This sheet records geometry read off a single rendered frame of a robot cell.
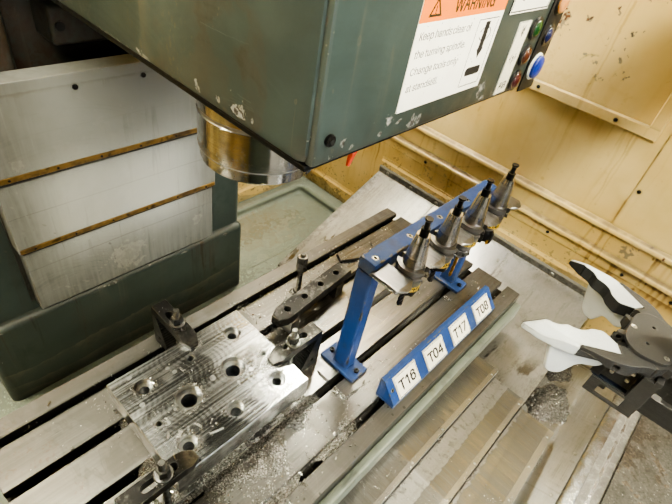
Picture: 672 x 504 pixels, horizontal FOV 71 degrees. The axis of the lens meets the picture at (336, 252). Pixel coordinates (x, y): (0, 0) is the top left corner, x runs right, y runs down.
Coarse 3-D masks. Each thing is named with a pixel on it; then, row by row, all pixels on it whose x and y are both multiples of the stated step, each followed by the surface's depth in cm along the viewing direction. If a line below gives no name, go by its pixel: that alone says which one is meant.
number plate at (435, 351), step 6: (438, 336) 111; (432, 342) 109; (438, 342) 111; (426, 348) 108; (432, 348) 109; (438, 348) 110; (444, 348) 112; (426, 354) 108; (432, 354) 109; (438, 354) 110; (444, 354) 112; (426, 360) 107; (432, 360) 109; (438, 360) 110; (432, 366) 109
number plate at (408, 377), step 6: (414, 360) 105; (408, 366) 103; (414, 366) 105; (402, 372) 102; (408, 372) 103; (414, 372) 104; (396, 378) 101; (402, 378) 102; (408, 378) 103; (414, 378) 104; (420, 378) 106; (396, 384) 101; (402, 384) 102; (408, 384) 103; (414, 384) 104; (396, 390) 101; (402, 390) 102; (408, 390) 103; (402, 396) 101
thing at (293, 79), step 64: (64, 0) 59; (128, 0) 48; (192, 0) 41; (256, 0) 36; (320, 0) 32; (384, 0) 35; (512, 0) 49; (192, 64) 45; (256, 64) 39; (320, 64) 35; (384, 64) 39; (256, 128) 42; (320, 128) 38; (384, 128) 45
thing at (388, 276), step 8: (384, 264) 87; (376, 272) 85; (384, 272) 86; (392, 272) 86; (400, 272) 86; (376, 280) 84; (384, 280) 84; (392, 280) 84; (400, 280) 85; (408, 280) 85; (392, 288) 83; (400, 288) 83; (408, 288) 84
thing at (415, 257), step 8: (416, 240) 83; (424, 240) 83; (408, 248) 86; (416, 248) 84; (424, 248) 84; (408, 256) 85; (416, 256) 84; (424, 256) 85; (408, 264) 86; (416, 264) 85; (424, 264) 86
